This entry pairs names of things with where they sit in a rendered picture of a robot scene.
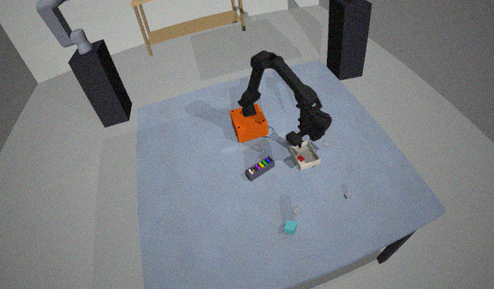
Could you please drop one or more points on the teal cube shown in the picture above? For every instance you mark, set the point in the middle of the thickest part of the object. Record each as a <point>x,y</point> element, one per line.
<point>290,227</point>

